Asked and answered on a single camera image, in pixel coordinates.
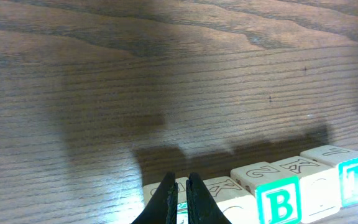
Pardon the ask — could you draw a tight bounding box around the green B block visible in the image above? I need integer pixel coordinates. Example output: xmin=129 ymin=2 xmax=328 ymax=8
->
xmin=230 ymin=162 xmax=302 ymax=224

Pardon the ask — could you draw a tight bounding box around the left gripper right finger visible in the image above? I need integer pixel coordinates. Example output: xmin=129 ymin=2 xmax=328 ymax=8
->
xmin=186 ymin=172 xmax=231 ymax=224

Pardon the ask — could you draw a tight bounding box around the blue T block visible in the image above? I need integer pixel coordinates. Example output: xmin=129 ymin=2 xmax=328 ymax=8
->
xmin=300 ymin=145 xmax=358 ymax=207

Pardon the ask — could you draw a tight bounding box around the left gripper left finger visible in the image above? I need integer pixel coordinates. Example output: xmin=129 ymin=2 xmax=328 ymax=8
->
xmin=132 ymin=172 xmax=178 ymax=224

